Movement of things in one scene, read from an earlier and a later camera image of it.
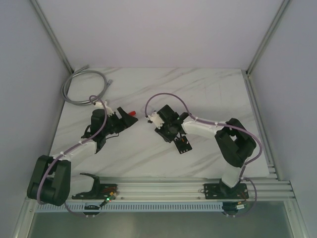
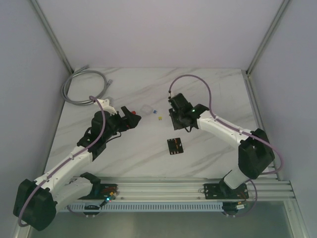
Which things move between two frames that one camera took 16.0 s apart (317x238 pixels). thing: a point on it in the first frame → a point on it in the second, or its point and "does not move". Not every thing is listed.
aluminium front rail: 261,189 does not move
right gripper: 168,138 → 176,125
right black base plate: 221,191 does not move
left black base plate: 100,191 does not move
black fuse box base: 183,145 → 175,146
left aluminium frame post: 40,15 does not move
